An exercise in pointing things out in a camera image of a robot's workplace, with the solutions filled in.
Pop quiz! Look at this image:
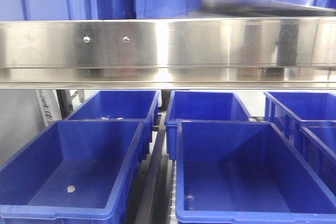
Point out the silver metal tray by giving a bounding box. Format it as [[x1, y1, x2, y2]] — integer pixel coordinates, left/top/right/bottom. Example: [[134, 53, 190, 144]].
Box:
[[187, 0, 335, 18]]

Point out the blue rear right bin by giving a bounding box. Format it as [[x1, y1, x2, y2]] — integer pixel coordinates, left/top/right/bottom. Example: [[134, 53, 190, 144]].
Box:
[[264, 91, 335, 153]]

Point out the blue bin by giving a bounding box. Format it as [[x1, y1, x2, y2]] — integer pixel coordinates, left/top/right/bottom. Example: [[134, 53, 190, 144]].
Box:
[[1, 120, 144, 223], [264, 91, 335, 153], [66, 90, 160, 159], [175, 121, 335, 223], [300, 126, 335, 193], [164, 90, 251, 160]]

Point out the blue front right bin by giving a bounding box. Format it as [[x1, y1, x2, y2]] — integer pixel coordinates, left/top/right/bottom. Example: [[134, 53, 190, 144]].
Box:
[[300, 126, 335, 193]]

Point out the blue rear middle bin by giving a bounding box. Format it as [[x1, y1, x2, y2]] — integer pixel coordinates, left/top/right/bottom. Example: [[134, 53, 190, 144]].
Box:
[[164, 90, 251, 160]]

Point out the blue rear left bin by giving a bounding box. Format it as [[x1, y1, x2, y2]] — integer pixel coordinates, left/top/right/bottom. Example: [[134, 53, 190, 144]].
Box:
[[66, 90, 160, 159]]

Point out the blue front center bin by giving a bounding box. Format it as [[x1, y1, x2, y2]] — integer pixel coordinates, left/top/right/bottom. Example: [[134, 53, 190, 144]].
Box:
[[175, 121, 335, 223]]

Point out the blue front left bin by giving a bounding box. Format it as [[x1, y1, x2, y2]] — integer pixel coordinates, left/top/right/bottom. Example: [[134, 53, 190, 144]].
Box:
[[1, 120, 144, 223]]

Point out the stainless steel shelf rail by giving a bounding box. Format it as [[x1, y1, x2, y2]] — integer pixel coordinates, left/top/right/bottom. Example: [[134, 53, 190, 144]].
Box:
[[1, 17, 335, 90]]

